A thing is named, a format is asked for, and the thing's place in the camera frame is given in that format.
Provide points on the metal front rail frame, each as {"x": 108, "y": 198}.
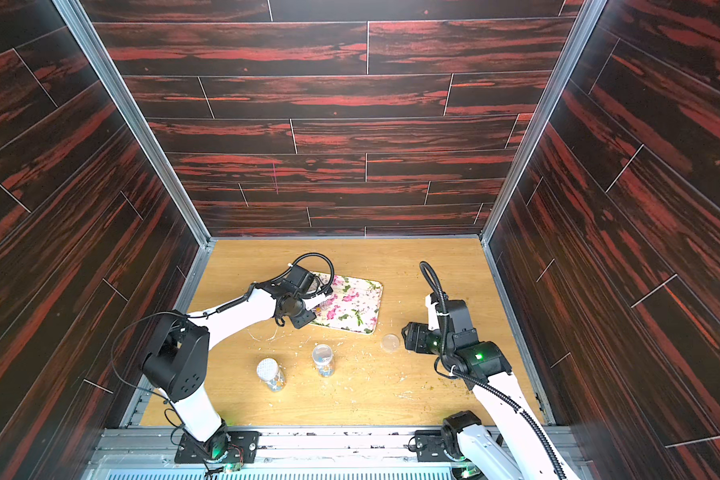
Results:
{"x": 297, "y": 452}

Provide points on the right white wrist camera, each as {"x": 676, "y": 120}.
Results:
{"x": 431, "y": 303}

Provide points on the middle clear candy jar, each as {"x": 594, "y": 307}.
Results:
{"x": 323, "y": 359}

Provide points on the floral pink rectangular tray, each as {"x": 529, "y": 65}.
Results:
{"x": 354, "y": 306}

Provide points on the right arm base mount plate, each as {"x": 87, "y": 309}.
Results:
{"x": 429, "y": 446}

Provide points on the clear plastic jar lid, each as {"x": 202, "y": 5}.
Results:
{"x": 390, "y": 343}

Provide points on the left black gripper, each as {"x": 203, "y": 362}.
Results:
{"x": 308, "y": 318}

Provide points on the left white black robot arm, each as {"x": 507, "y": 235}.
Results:
{"x": 176, "y": 358}

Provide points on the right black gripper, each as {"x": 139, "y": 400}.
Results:
{"x": 413, "y": 337}

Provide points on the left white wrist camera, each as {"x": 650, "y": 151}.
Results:
{"x": 314, "y": 302}

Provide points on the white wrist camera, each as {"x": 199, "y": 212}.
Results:
{"x": 431, "y": 303}
{"x": 314, "y": 302}

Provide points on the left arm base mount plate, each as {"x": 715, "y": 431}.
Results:
{"x": 234, "y": 447}

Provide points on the left white-lidded candy jar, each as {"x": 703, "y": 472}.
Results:
{"x": 270, "y": 372}

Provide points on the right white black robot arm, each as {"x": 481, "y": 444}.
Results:
{"x": 525, "y": 450}

